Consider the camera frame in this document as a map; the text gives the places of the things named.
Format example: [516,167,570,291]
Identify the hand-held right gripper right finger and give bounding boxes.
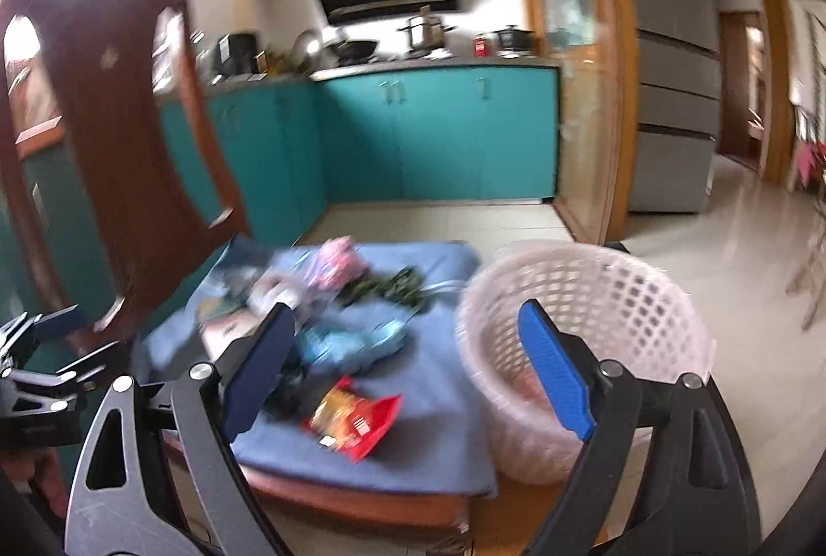
[518,299,766,556]

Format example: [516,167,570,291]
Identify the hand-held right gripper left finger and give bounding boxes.
[65,301,298,556]

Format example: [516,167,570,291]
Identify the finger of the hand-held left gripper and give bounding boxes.
[13,340,126,402]
[0,307,82,367]

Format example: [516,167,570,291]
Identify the white plastic lattice basket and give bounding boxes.
[455,240,717,486]

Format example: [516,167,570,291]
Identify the red snack packet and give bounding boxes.
[303,376,402,463]

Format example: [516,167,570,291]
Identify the pink wrapper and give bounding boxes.
[310,236,362,291]

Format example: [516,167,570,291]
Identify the printed paper sheet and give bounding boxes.
[200,246,272,351]

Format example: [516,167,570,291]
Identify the silver white wrapper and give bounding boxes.
[248,268,304,312]

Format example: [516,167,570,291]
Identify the blue cloth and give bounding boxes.
[145,240,498,499]

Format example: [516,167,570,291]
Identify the dark wooden chair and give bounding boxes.
[0,0,252,351]

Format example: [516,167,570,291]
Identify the teal lower kitchen cabinets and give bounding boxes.
[0,64,561,331]

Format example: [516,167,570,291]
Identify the wood-framed glass partition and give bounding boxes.
[516,0,637,247]

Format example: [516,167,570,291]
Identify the black air fryer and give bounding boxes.
[216,33,259,76]

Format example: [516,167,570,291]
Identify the steel pan lid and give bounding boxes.
[293,28,324,73]

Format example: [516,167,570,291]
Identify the pink cloth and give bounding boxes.
[797,139,826,189]

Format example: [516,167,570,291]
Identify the black wok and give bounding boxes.
[332,38,378,65]

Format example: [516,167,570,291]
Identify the black lidded pot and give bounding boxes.
[494,23,536,57]

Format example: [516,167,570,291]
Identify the brown wooden door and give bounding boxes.
[719,10,766,163]

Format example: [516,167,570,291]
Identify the grey refrigerator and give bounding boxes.
[610,0,722,215]

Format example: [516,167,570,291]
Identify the steel cooking pot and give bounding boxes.
[399,7,456,55]

